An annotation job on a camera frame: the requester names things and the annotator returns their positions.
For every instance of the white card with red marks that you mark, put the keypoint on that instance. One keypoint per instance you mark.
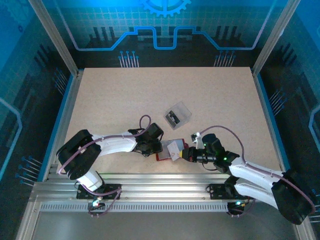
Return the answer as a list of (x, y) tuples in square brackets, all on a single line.
[(173, 148)]

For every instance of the aluminium front rail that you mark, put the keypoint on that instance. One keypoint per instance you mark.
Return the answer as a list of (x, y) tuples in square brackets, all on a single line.
[(162, 187)]

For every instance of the clear acrylic card box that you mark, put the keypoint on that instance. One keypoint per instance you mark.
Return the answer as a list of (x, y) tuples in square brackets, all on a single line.
[(182, 110)]

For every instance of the red leather card holder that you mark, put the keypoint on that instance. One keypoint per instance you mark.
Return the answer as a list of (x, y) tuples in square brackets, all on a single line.
[(165, 150)]

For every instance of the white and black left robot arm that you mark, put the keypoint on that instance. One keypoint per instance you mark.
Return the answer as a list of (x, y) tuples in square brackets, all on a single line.
[(117, 145)]

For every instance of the black card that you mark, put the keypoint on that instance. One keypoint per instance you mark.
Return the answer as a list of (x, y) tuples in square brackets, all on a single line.
[(175, 115)]

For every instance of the small lit circuit board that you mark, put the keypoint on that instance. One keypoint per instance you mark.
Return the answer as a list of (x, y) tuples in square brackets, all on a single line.
[(96, 203), (237, 203)]

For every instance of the aluminium frame post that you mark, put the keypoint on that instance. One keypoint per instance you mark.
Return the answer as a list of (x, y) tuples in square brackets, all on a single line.
[(274, 37), (56, 37)]

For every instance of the grey metal panel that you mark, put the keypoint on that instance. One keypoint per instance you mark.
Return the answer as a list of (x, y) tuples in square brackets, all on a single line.
[(162, 225)]

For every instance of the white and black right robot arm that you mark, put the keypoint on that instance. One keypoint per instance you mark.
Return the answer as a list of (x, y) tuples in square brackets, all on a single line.
[(252, 175)]

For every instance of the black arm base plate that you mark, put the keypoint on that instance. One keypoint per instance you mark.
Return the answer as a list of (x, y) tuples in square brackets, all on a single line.
[(112, 191), (217, 191)]

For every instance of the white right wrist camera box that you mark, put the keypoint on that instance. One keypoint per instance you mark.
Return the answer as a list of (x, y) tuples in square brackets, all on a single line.
[(196, 137)]

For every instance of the aluminium side rail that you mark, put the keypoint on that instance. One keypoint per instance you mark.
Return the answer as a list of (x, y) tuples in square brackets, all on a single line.
[(65, 125), (272, 125)]

